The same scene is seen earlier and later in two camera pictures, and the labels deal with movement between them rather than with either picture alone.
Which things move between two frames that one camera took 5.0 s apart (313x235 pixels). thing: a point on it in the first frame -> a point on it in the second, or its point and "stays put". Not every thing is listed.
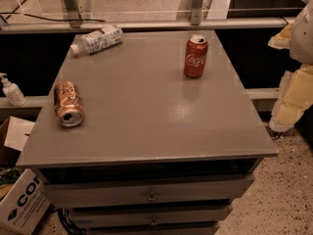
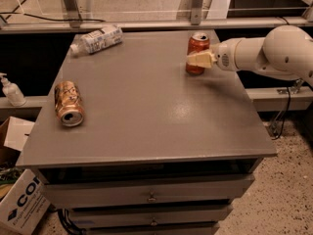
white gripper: (302, 36) -> (223, 57)
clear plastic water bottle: (98, 40) stays put
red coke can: (196, 56) stays put
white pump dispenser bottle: (12, 91) stays put
